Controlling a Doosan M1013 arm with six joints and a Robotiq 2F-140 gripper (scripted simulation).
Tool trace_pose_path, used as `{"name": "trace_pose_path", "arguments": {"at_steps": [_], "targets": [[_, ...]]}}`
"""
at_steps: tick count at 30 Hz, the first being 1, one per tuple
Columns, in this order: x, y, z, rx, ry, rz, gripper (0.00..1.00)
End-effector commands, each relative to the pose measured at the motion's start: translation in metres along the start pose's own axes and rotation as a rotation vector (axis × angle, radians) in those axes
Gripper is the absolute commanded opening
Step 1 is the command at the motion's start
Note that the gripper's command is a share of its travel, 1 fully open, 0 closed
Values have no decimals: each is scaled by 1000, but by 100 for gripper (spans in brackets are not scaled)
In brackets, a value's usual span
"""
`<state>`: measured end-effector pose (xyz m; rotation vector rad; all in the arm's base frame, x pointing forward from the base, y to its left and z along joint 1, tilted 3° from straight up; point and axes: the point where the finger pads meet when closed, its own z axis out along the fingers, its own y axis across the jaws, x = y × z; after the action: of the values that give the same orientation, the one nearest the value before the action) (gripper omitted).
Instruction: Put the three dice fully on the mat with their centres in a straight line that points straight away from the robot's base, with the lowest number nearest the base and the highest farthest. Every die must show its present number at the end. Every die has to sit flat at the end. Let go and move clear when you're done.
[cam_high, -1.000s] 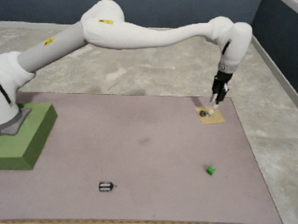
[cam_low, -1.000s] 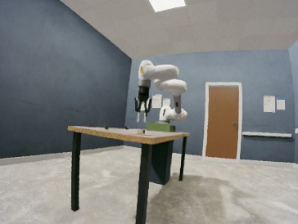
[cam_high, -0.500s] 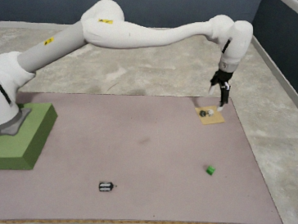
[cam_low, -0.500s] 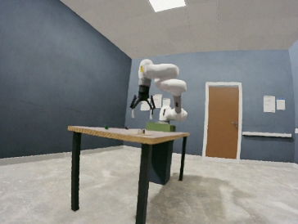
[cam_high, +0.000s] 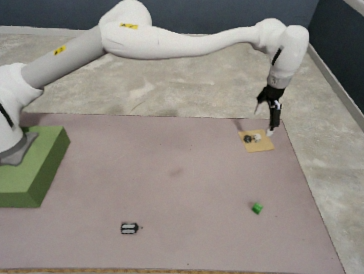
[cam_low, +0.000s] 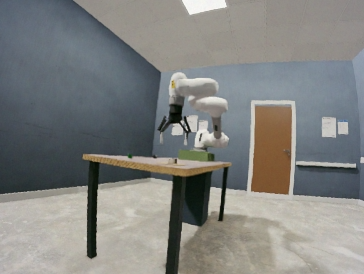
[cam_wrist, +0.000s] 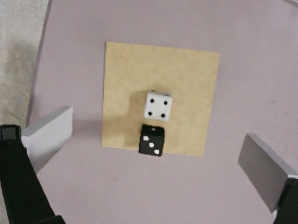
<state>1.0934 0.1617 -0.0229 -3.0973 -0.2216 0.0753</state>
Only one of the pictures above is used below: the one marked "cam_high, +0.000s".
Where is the green die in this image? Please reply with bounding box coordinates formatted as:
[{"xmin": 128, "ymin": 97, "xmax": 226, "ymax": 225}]
[{"xmin": 251, "ymin": 202, "xmax": 263, "ymax": 215}]

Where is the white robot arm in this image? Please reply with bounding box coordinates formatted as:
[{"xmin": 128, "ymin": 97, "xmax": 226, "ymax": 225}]
[{"xmin": 0, "ymin": 0, "xmax": 309, "ymax": 166}]

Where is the black die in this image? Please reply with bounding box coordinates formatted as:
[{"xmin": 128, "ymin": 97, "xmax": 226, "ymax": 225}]
[{"xmin": 244, "ymin": 135, "xmax": 252, "ymax": 143}]

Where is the tan flat mat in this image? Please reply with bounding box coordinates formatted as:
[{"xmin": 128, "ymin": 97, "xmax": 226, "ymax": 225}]
[{"xmin": 238, "ymin": 129, "xmax": 275, "ymax": 153}]

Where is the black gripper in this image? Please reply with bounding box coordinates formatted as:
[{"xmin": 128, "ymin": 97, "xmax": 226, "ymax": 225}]
[{"xmin": 254, "ymin": 83, "xmax": 286, "ymax": 136}]

